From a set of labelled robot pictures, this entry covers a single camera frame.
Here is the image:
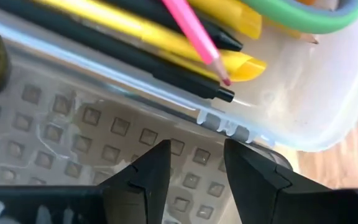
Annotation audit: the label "slim yellow pen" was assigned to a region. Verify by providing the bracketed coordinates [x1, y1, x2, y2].
[31, 0, 267, 83]

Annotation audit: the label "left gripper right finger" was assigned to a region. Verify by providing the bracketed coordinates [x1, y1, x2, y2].
[223, 138, 332, 224]

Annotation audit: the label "pink pencil with blue cap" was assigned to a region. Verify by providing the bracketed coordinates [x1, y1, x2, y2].
[161, 0, 232, 87]

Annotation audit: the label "yellow highlighter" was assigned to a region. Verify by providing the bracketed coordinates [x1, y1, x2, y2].
[187, 0, 263, 40]

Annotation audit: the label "black pen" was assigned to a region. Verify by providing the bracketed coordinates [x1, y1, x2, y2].
[0, 0, 236, 104]
[104, 0, 244, 52]

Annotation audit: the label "clear box with grey lid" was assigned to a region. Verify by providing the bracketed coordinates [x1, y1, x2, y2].
[0, 0, 358, 224]

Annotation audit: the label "green handled scissors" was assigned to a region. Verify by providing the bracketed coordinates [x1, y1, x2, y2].
[240, 0, 358, 35]

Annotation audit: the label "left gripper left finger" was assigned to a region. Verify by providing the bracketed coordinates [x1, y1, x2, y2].
[99, 139, 172, 224]

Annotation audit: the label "orange pencil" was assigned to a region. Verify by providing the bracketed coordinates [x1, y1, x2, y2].
[261, 18, 319, 45]

